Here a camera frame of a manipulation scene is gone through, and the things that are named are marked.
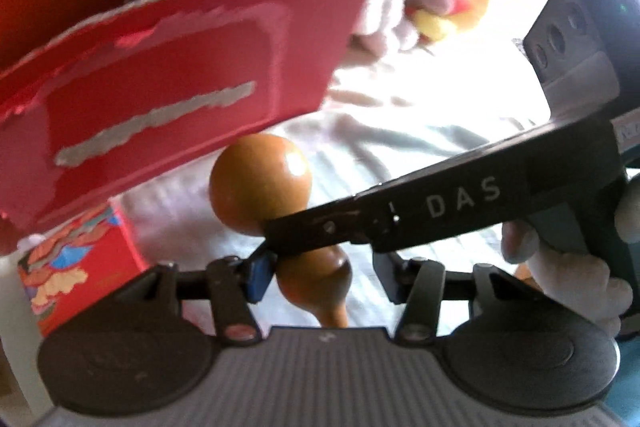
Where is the person's right hand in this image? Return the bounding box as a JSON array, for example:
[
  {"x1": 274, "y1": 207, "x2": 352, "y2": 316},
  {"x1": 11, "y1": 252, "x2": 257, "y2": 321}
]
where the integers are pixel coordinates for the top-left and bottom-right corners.
[{"x1": 500, "y1": 217, "x2": 635, "y2": 335}]

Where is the red patterned box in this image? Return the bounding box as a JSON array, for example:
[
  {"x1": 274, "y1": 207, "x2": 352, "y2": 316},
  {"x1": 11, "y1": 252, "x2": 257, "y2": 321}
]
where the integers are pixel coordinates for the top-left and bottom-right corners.
[{"x1": 17, "y1": 202, "x2": 148, "y2": 338}]

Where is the brown wooden gourd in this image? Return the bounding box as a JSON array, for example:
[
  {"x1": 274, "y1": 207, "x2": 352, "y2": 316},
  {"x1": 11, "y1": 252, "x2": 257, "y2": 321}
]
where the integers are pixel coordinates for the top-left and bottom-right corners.
[{"x1": 209, "y1": 133, "x2": 353, "y2": 329}]

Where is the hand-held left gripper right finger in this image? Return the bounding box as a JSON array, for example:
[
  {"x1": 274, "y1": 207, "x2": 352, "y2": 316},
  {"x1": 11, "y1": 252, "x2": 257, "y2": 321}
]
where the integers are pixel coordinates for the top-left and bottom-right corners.
[{"x1": 372, "y1": 252, "x2": 551, "y2": 343}]

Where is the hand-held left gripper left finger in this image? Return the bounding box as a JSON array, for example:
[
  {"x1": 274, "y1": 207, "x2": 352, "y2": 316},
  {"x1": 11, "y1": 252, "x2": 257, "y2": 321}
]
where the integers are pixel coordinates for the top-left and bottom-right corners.
[{"x1": 127, "y1": 251, "x2": 275, "y2": 348}]

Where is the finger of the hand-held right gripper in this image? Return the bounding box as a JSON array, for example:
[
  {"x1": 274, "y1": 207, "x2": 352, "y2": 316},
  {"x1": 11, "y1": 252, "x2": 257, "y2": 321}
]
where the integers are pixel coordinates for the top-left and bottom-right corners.
[{"x1": 262, "y1": 194, "x2": 381, "y2": 256}]

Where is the red cardboard box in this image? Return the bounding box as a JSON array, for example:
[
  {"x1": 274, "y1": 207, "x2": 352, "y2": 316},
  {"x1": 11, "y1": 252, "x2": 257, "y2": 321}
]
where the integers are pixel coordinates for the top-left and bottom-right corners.
[{"x1": 0, "y1": 0, "x2": 377, "y2": 255}]

